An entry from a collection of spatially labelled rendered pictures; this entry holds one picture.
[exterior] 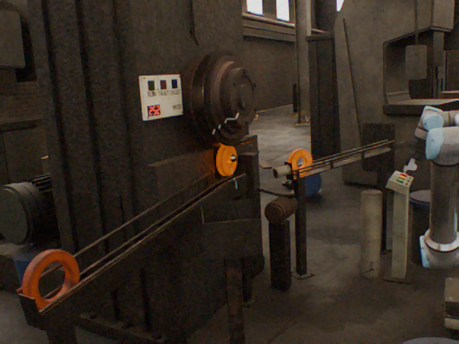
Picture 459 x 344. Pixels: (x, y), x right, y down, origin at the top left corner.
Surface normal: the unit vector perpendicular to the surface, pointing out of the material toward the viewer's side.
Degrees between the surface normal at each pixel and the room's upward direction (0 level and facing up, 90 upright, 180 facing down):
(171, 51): 90
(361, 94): 90
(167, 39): 90
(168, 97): 90
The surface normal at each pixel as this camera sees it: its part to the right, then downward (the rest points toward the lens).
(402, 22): -0.69, 0.19
